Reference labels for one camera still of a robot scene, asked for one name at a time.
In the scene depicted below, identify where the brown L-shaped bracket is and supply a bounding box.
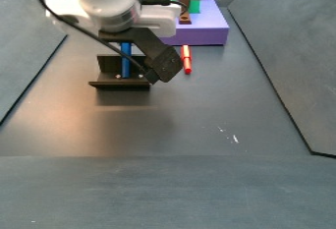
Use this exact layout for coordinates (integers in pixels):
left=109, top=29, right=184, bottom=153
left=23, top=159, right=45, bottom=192
left=179, top=0, right=192, bottom=25

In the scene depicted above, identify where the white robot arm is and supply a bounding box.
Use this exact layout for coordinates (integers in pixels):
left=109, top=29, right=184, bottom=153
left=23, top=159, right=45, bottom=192
left=45, top=0, right=181, bottom=37

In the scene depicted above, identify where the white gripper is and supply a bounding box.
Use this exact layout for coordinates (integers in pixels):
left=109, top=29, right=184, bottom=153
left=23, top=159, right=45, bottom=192
left=45, top=0, right=181, bottom=37

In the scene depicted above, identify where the green U-shaped block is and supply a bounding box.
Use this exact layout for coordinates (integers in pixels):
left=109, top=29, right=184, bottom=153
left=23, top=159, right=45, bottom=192
left=164, top=0, right=203, bottom=15

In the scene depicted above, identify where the blue peg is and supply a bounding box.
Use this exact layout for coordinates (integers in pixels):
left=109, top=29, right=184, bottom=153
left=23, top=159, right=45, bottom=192
left=121, top=42, right=131, bottom=79

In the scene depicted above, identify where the red peg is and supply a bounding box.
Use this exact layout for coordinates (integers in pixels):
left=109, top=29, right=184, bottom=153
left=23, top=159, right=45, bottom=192
left=181, top=45, right=192, bottom=75

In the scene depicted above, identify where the purple base block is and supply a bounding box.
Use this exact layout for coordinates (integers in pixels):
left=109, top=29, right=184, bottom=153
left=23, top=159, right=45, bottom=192
left=161, top=0, right=229, bottom=45

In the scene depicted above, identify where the black angle fixture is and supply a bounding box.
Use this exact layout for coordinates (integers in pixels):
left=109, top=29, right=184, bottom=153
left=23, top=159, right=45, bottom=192
left=89, top=55, right=149, bottom=90

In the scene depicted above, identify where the black cable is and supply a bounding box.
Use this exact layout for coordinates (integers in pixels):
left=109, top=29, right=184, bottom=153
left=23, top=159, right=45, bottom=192
left=33, top=0, right=192, bottom=76

